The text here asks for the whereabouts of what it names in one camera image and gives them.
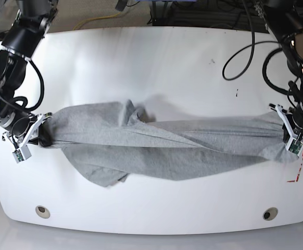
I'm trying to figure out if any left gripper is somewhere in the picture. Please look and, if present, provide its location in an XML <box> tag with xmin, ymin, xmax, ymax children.
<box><xmin>269</xmin><ymin>103</ymin><xmax>303</xmax><ymax>143</ymax></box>

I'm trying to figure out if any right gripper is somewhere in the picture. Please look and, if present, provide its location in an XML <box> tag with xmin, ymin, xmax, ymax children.
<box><xmin>0</xmin><ymin>112</ymin><xmax>53</xmax><ymax>148</ymax></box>

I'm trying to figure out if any grey T-shirt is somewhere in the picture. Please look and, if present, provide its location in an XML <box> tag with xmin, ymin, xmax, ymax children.
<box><xmin>44</xmin><ymin>101</ymin><xmax>298</xmax><ymax>187</ymax></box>

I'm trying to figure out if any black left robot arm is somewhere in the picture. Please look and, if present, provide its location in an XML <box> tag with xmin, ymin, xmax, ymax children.
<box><xmin>255</xmin><ymin>1</ymin><xmax>303</xmax><ymax>139</ymax></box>

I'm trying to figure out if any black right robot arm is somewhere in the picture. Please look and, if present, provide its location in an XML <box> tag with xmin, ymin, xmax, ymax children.
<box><xmin>0</xmin><ymin>1</ymin><xmax>58</xmax><ymax>148</ymax></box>

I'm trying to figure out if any red tape rectangle marker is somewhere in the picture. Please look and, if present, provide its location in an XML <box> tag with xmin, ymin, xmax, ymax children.
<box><xmin>287</xmin><ymin>152</ymin><xmax>303</xmax><ymax>183</ymax></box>

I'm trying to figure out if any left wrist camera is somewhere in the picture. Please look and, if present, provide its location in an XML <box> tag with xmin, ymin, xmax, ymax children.
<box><xmin>286</xmin><ymin>138</ymin><xmax>303</xmax><ymax>156</ymax></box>

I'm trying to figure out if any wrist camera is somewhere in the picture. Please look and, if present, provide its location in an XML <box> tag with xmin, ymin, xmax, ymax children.
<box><xmin>12</xmin><ymin>146</ymin><xmax>31</xmax><ymax>163</ymax></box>
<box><xmin>286</xmin><ymin>138</ymin><xmax>303</xmax><ymax>156</ymax></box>

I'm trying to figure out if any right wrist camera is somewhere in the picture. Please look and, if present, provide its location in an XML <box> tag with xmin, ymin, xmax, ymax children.
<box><xmin>12</xmin><ymin>146</ymin><xmax>31</xmax><ymax>163</ymax></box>

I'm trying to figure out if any right table cable grommet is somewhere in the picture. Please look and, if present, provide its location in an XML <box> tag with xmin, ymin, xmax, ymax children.
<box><xmin>262</xmin><ymin>207</ymin><xmax>279</xmax><ymax>221</ymax></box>

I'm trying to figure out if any table cable grommet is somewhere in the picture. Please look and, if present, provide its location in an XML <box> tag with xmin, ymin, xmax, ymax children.
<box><xmin>262</xmin><ymin>207</ymin><xmax>279</xmax><ymax>221</ymax></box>
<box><xmin>35</xmin><ymin>206</ymin><xmax>51</xmax><ymax>219</ymax></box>

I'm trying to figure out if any left table cable grommet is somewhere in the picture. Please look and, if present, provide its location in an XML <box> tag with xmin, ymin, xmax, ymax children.
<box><xmin>35</xmin><ymin>206</ymin><xmax>51</xmax><ymax>219</ymax></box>

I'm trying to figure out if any black cable loop on table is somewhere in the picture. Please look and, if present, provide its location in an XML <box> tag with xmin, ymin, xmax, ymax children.
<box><xmin>222</xmin><ymin>0</ymin><xmax>285</xmax><ymax>81</ymax></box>

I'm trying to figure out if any yellow cable on floor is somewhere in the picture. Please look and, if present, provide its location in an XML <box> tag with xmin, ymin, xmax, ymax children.
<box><xmin>74</xmin><ymin>10</ymin><xmax>128</xmax><ymax>29</ymax></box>

